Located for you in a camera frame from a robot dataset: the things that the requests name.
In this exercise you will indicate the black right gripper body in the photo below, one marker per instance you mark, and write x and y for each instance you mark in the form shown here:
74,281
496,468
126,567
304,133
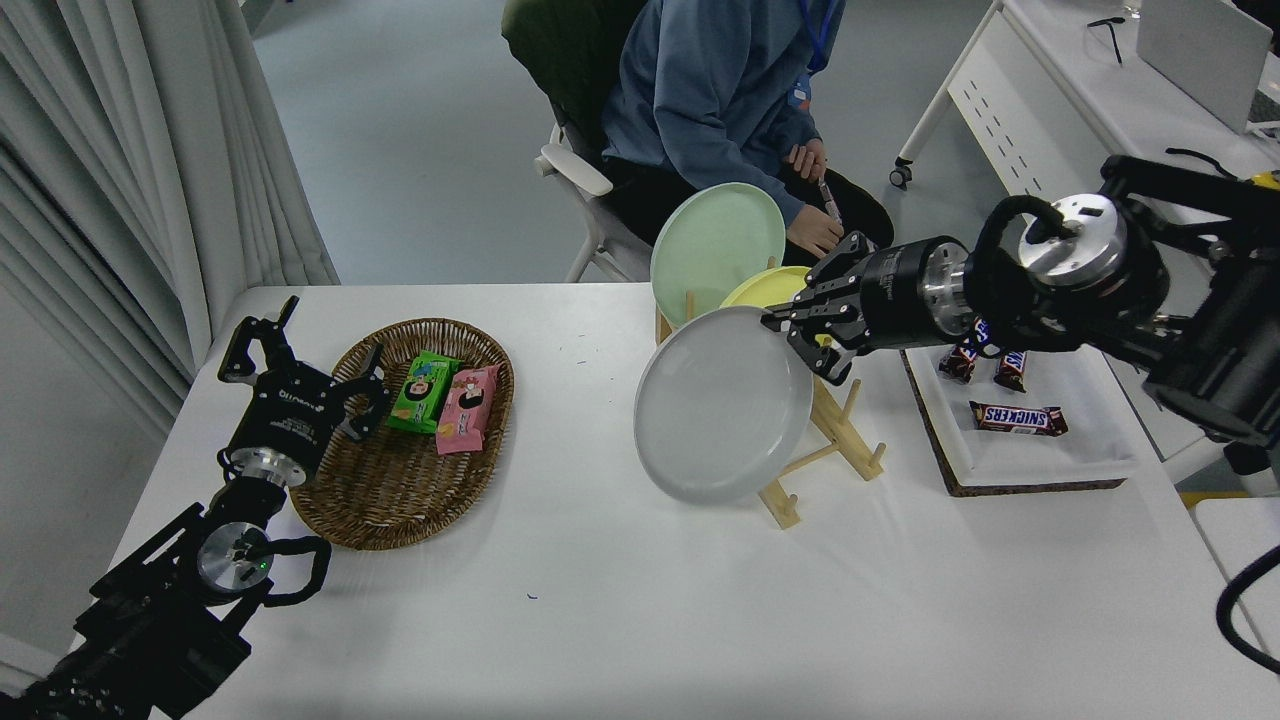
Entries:
890,295

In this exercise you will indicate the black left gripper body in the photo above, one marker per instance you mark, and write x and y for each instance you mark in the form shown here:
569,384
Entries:
290,415

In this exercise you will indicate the small snack bar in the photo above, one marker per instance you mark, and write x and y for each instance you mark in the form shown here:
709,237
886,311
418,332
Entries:
829,198

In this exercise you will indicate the grey plate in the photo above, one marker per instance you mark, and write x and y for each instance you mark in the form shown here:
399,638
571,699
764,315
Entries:
720,410

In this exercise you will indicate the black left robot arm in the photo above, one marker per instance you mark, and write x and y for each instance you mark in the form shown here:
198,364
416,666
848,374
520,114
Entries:
150,620

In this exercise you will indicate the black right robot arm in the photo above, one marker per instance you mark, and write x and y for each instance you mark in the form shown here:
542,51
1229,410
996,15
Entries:
1220,340

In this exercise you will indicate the yellow plate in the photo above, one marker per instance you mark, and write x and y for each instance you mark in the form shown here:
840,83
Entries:
765,290

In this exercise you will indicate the wooden plate rack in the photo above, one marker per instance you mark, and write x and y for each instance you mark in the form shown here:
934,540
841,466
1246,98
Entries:
835,430

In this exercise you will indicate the pale green plate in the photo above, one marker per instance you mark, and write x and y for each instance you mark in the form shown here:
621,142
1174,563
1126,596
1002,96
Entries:
715,245

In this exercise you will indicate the person's right hand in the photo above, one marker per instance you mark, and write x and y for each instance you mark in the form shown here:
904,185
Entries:
815,235

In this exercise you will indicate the person's left hand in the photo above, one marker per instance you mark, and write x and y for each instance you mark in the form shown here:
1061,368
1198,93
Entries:
810,160

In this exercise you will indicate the green snack packet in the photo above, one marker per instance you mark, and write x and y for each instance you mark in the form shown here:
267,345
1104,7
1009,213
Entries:
422,392

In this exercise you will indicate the snickers bar with chinese print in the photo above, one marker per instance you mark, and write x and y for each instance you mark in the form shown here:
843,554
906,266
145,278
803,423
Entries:
958,362

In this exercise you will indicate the pink snack packet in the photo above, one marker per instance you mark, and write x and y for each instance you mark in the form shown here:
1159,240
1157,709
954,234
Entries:
468,410

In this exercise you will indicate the oval brown wicker basket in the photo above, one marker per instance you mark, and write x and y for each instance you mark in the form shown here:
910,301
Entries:
400,490

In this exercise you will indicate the brown snickers bar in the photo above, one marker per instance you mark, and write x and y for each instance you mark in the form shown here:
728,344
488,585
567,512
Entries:
1018,419
1010,372

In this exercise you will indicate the white rectangular tray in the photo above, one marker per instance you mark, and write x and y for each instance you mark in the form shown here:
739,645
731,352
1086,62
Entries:
1030,460

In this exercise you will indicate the person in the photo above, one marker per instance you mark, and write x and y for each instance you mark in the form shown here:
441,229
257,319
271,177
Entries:
710,90

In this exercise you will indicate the white desk with perforated panel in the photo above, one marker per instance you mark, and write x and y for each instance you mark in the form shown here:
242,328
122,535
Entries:
1040,110

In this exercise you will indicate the brown cork mat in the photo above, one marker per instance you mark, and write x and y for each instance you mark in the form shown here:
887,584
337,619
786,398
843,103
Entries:
1030,490

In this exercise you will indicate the grey pleated curtain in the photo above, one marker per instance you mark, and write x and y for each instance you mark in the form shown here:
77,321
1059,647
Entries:
120,150

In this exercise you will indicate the white chair with dark backrest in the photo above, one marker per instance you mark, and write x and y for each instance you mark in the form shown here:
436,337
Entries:
570,60

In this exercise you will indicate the small yellow object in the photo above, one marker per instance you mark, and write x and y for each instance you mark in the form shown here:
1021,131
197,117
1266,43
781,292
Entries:
1268,180

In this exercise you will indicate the silver laptop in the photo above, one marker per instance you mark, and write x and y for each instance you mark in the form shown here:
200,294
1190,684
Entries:
1200,50

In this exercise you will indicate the white and black desk foot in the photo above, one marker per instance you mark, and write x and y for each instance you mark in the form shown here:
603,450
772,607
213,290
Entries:
1255,468

